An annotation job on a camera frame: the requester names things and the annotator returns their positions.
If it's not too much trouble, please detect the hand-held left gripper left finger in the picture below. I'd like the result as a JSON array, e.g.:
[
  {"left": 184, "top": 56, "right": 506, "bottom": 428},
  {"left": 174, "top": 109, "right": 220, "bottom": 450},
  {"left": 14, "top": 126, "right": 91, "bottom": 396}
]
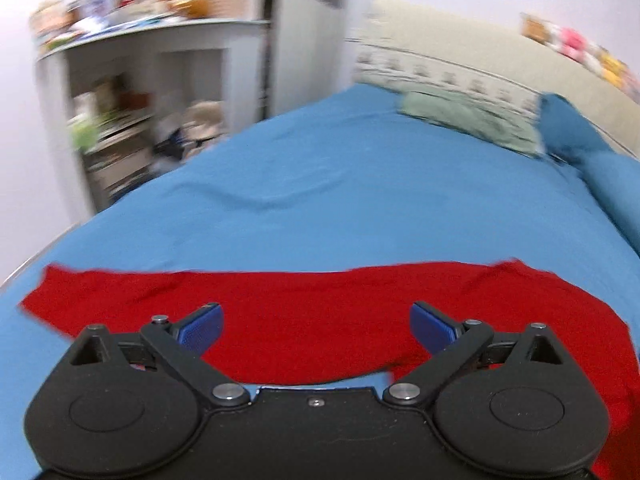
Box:
[{"left": 67, "top": 302, "right": 251, "bottom": 409}]

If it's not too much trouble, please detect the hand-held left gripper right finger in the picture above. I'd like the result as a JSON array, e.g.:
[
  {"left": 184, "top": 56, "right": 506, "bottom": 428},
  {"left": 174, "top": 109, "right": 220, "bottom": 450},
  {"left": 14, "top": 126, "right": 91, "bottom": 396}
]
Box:
[{"left": 382, "top": 301, "right": 569, "bottom": 409}]

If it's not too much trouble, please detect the red garment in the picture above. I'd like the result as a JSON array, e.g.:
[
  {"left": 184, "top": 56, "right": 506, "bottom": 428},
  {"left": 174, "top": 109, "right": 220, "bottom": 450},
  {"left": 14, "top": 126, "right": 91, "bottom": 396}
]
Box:
[{"left": 19, "top": 259, "right": 632, "bottom": 480}]

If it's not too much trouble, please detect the bed with blue sheet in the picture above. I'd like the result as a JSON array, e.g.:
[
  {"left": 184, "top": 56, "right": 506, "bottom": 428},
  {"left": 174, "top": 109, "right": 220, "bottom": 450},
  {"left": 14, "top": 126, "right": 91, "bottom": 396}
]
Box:
[{"left": 0, "top": 82, "right": 640, "bottom": 480}]

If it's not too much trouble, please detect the beige plush doll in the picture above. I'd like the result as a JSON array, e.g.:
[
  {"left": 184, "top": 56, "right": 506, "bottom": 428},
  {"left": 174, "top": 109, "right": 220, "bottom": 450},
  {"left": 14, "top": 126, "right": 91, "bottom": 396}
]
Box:
[{"left": 152, "top": 101, "right": 227, "bottom": 162}]

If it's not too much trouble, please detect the green pillow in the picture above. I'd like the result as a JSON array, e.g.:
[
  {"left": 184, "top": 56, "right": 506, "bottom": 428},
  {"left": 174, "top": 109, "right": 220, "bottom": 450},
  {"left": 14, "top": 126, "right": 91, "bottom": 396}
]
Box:
[{"left": 400, "top": 89, "right": 545, "bottom": 159}]

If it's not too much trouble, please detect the stack of books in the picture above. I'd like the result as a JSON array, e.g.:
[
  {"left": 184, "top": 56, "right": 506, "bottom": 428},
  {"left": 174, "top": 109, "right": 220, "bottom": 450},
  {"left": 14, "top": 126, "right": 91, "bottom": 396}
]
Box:
[{"left": 69, "top": 75, "right": 157, "bottom": 203}]

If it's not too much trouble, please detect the blue pillow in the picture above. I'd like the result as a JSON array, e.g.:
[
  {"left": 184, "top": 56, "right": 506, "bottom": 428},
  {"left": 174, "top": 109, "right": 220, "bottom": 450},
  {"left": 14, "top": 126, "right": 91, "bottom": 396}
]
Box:
[{"left": 537, "top": 92, "right": 640, "bottom": 256}]

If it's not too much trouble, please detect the white patterned pillow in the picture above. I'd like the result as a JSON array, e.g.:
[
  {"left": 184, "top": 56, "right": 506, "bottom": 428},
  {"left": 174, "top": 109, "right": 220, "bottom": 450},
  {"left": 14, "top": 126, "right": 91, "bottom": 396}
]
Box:
[{"left": 345, "top": 35, "right": 545, "bottom": 122}]

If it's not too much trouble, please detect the white shelf unit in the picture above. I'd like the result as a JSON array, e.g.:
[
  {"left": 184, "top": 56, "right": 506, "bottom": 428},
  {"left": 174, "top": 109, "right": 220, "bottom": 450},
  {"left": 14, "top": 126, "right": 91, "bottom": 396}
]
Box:
[{"left": 35, "top": 17, "right": 273, "bottom": 217}]

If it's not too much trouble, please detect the beige headboard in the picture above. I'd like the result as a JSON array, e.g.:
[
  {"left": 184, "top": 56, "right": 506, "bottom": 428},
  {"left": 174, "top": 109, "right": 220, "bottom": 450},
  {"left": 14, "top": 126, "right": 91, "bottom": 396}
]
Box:
[{"left": 367, "top": 0, "right": 640, "bottom": 161}]

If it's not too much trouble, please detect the grey wardrobe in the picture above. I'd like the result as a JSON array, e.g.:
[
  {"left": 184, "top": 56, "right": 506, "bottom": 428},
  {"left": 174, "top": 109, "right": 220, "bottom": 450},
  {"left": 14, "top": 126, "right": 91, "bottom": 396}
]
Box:
[{"left": 264, "top": 0, "right": 352, "bottom": 122}]

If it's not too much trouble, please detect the row of plush toys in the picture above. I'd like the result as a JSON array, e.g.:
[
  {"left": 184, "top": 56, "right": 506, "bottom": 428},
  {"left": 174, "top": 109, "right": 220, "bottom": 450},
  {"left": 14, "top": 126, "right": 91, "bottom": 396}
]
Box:
[{"left": 520, "top": 12, "right": 640, "bottom": 96}]

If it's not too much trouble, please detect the clutter of toys and boxes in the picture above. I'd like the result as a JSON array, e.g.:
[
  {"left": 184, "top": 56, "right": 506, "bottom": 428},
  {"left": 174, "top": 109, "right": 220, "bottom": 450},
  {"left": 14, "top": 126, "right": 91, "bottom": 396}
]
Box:
[{"left": 29, "top": 0, "right": 253, "bottom": 55}]

